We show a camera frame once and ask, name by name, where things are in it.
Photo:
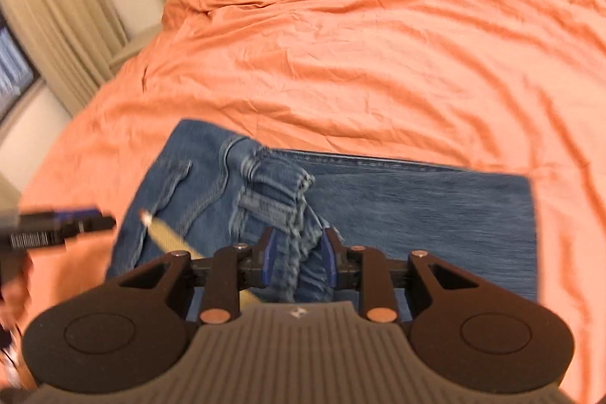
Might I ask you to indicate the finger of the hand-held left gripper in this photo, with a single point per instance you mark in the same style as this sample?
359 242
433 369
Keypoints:
90 224

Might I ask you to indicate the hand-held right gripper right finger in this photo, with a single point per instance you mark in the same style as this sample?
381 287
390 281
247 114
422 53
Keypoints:
328 260

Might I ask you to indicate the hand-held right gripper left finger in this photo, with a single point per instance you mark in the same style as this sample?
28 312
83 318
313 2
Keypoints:
268 258

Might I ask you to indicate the orange duvet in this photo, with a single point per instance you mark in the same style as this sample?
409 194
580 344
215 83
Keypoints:
355 53

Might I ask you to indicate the beige curtain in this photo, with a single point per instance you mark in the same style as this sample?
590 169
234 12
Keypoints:
57 6

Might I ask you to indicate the window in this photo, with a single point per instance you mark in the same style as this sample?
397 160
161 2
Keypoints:
12 68

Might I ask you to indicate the khaki fabric belt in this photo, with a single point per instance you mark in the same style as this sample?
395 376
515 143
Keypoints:
170 238

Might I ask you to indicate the blue denim pants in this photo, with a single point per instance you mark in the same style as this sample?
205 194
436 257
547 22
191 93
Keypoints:
426 219

